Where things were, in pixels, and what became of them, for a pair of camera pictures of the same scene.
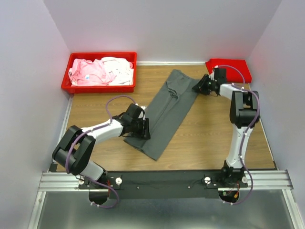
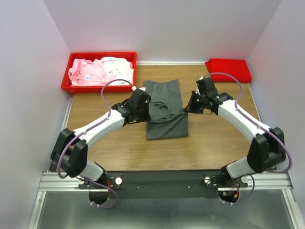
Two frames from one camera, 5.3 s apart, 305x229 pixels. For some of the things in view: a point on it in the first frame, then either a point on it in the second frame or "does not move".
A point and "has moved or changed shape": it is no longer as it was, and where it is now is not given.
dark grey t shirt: (165, 113) has moved or changed shape
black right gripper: (199, 87) to (187, 109)
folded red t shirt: (237, 70) does not move
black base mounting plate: (169, 184) does not move
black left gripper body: (137, 129) to (143, 113)
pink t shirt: (84, 73) does not move
